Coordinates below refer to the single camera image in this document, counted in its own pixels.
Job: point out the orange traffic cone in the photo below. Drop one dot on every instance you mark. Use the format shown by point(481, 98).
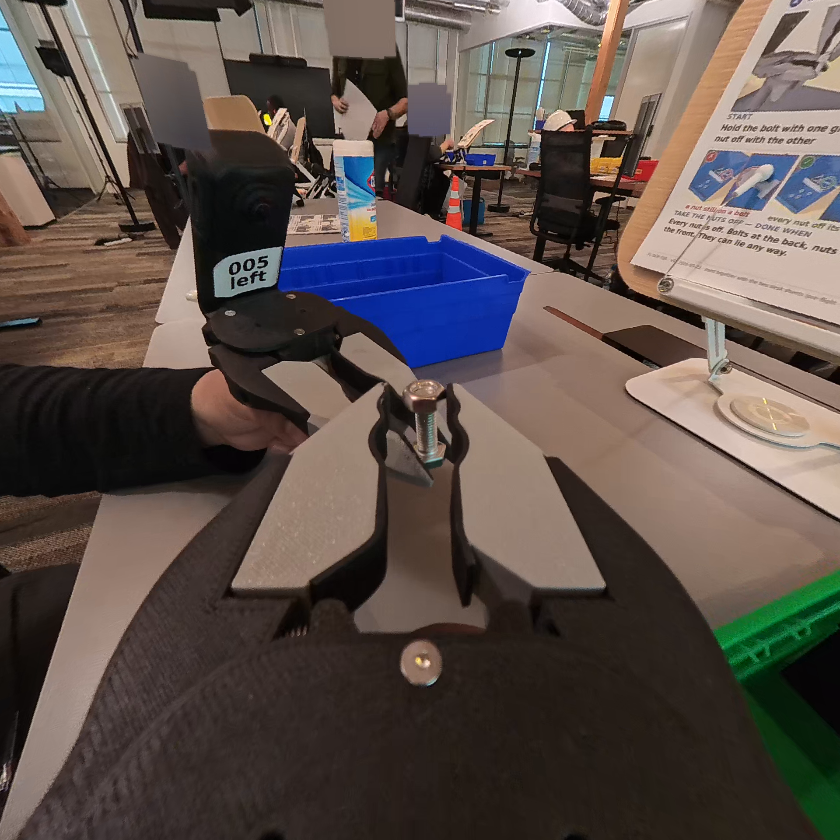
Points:
point(454, 213)

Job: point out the printed instruction sheet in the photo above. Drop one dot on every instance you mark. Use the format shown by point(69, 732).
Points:
point(774, 262)

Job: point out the printed paper strip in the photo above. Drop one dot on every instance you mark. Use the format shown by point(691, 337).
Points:
point(312, 224)

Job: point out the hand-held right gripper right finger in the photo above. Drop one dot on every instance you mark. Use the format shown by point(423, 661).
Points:
point(525, 518)

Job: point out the white disinfecting wipes canister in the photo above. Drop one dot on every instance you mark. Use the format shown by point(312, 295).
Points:
point(354, 197)

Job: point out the yellow box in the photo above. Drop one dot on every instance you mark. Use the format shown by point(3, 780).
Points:
point(605, 166)

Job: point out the black softbox light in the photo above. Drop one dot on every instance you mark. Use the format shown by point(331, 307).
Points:
point(190, 8)

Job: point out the person's left hand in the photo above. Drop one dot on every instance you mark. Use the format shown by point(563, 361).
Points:
point(236, 426)

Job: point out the blue plastic bin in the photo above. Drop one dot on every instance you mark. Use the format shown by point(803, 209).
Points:
point(426, 321)

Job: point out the black office chair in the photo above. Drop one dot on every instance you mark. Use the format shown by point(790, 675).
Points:
point(564, 184)

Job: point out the small blue bin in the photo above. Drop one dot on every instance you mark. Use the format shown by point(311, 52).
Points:
point(480, 160)

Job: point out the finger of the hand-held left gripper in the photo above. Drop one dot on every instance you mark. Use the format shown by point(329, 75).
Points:
point(302, 390)
point(374, 358)

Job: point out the black wall screen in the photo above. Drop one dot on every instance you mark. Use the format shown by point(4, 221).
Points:
point(262, 79)

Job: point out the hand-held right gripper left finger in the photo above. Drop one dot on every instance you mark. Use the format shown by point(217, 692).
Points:
point(308, 518)

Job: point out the white cap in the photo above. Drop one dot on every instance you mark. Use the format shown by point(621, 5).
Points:
point(559, 121)

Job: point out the wooden board stand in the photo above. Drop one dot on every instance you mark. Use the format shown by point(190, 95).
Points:
point(229, 115)

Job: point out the steel hex bolt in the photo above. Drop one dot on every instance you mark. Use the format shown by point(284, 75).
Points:
point(425, 430)

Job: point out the green plastic bin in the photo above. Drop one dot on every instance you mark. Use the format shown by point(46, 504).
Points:
point(754, 643)

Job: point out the person's left forearm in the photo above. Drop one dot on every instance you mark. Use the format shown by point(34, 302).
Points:
point(85, 426)

